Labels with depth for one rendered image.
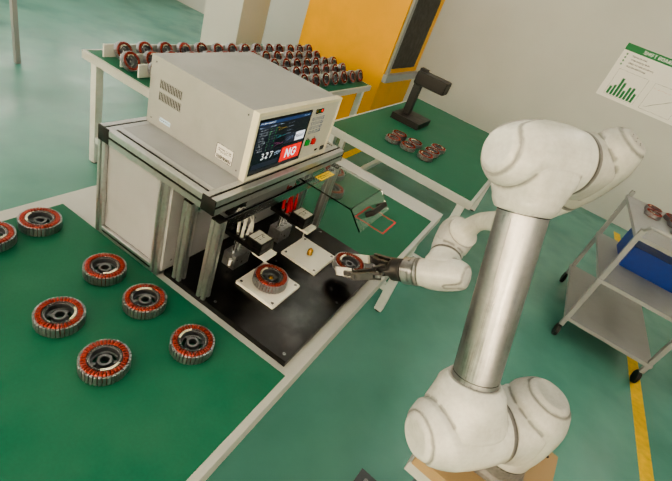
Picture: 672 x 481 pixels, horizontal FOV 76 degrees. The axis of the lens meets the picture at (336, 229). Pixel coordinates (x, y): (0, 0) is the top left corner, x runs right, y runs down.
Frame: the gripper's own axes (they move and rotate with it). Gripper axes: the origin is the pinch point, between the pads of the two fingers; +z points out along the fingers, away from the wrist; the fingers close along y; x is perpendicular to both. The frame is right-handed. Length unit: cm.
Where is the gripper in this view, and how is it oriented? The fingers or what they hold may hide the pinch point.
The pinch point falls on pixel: (349, 264)
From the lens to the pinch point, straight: 150.9
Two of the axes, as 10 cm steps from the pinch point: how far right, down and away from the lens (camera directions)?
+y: -5.1, 3.2, -8.0
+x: 1.3, 9.5, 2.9
